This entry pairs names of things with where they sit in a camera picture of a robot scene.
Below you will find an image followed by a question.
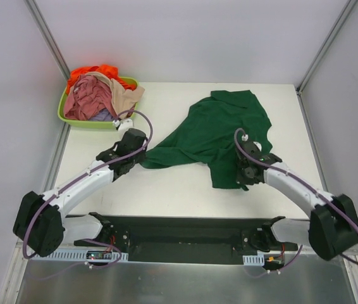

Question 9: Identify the orange t shirt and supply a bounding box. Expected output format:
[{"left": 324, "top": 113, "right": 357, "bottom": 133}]
[{"left": 65, "top": 65, "right": 138, "bottom": 95}]

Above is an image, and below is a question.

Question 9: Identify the aluminium frame post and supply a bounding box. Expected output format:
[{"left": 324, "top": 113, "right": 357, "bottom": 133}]
[
  {"left": 24, "top": 0, "right": 70, "bottom": 191},
  {"left": 295, "top": 0, "right": 358, "bottom": 190}
]

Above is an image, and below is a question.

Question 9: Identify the beige t shirt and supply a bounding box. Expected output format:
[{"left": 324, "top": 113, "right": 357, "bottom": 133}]
[{"left": 85, "top": 72, "right": 145, "bottom": 120}]

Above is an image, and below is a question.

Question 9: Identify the left white slotted cable duct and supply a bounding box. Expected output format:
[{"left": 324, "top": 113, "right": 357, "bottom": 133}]
[{"left": 32, "top": 249, "right": 128, "bottom": 263}]

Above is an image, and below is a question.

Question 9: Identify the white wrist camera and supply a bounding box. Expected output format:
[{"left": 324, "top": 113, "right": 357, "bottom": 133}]
[
  {"left": 112, "top": 118, "right": 134, "bottom": 134},
  {"left": 241, "top": 134, "right": 262, "bottom": 153}
]

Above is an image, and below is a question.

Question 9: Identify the right aluminium frame post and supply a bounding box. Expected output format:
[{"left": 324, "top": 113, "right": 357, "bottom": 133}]
[{"left": 295, "top": 0, "right": 358, "bottom": 190}]

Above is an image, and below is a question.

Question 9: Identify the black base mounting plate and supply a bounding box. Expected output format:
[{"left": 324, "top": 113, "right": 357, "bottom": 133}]
[{"left": 73, "top": 212, "right": 306, "bottom": 263}]

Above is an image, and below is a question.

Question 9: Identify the lavender t shirt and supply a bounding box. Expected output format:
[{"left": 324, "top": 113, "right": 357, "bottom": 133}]
[{"left": 89, "top": 108, "right": 115, "bottom": 122}]

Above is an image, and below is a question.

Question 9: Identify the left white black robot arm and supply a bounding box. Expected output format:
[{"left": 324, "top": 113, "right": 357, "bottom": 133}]
[{"left": 13, "top": 128, "right": 148, "bottom": 258}]

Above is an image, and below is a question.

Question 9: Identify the lime green plastic basket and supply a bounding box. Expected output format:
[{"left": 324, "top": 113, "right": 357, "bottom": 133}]
[{"left": 57, "top": 75, "right": 139, "bottom": 130}]

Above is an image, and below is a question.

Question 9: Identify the pink t shirt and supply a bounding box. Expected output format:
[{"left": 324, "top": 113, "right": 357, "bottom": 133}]
[{"left": 63, "top": 74, "right": 135, "bottom": 122}]

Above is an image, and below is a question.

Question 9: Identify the dark green t shirt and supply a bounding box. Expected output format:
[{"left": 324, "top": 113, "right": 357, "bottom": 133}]
[{"left": 141, "top": 91, "right": 273, "bottom": 190}]

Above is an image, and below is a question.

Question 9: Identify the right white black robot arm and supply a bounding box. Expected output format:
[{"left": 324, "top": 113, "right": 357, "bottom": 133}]
[{"left": 235, "top": 140, "right": 358, "bottom": 261}]

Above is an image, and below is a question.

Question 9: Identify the left aluminium frame post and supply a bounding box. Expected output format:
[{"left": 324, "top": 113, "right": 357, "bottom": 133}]
[{"left": 24, "top": 0, "right": 70, "bottom": 191}]

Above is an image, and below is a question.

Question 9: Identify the right white slotted cable duct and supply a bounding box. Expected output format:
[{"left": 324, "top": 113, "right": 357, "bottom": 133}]
[{"left": 242, "top": 254, "right": 265, "bottom": 267}]

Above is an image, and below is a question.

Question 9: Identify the white slotted cable duct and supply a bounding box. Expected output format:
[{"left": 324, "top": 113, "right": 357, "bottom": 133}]
[
  {"left": 32, "top": 249, "right": 128, "bottom": 263},
  {"left": 242, "top": 254, "right": 265, "bottom": 267}
]

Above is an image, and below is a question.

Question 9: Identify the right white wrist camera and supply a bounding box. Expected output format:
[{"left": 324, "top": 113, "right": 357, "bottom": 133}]
[{"left": 241, "top": 134, "right": 262, "bottom": 153}]

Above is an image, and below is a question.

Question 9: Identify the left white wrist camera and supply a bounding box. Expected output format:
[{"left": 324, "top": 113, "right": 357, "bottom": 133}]
[{"left": 112, "top": 118, "right": 134, "bottom": 134}]

